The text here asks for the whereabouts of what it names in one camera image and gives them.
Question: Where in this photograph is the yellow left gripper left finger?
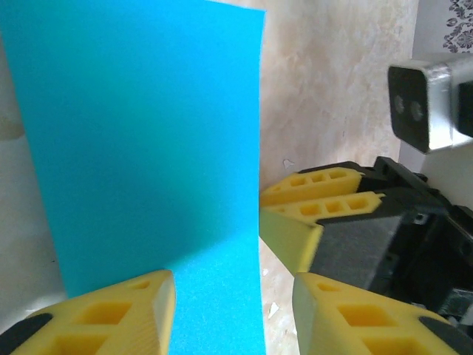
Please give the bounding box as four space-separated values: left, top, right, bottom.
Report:
0 268 177 355

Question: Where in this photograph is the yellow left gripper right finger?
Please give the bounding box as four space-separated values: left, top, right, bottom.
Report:
293 272 473 355

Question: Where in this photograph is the blue square paper sheet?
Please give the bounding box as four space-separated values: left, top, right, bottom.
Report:
0 0 268 355

